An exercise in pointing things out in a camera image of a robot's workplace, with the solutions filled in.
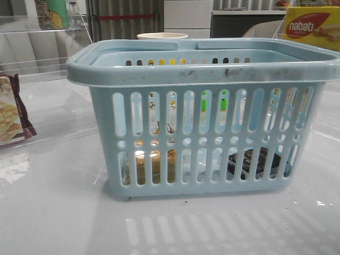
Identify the light blue plastic basket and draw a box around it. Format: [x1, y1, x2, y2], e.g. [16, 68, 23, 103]
[66, 38, 339, 197]

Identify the yellow popcorn paper bucket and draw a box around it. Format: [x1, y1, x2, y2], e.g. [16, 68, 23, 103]
[137, 32, 188, 39]

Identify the white grey cabinet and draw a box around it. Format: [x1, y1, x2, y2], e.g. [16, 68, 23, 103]
[164, 0, 285, 38]

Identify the clear acrylic display shelf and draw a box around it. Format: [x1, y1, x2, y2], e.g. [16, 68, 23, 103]
[0, 13, 98, 152]

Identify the white sofa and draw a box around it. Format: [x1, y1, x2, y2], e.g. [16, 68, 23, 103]
[243, 20, 283, 38]

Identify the maroon biscuit snack packet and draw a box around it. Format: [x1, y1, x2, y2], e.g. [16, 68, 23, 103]
[1, 74, 37, 147]

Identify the green cartoon snack can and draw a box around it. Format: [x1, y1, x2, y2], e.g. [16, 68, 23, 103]
[35, 0, 69, 29]

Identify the plate of food on counter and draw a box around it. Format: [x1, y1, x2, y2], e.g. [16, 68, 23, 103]
[275, 0, 291, 8]

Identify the yellow nabati wafer box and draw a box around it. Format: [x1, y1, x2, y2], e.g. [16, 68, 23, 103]
[279, 6, 339, 52]

